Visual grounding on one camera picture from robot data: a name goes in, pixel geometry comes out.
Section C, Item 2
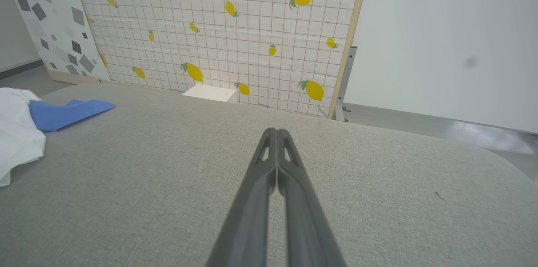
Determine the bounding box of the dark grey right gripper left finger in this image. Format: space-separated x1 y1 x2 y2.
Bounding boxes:
206 128 277 267

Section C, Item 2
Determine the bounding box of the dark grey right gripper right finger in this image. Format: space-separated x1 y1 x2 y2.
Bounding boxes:
277 129 348 267

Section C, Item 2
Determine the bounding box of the white shirt with blue sleeves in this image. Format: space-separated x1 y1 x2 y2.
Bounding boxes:
0 87 116 188

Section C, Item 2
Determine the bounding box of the grey fabric sofa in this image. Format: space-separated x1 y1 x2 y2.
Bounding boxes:
0 83 538 267

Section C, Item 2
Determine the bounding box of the small white box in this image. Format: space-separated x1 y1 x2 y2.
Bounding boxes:
182 84 238 104

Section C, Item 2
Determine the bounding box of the lemon print tile panel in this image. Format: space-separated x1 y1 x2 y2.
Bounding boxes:
69 0 371 119

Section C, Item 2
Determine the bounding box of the white partition board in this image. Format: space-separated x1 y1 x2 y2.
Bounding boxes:
343 0 538 135

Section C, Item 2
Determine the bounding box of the grey terrazzo pattern panel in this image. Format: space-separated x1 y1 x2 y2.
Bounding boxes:
0 0 112 85

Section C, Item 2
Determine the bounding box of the grey metal panel bracket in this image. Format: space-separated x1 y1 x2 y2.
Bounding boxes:
335 46 358 123

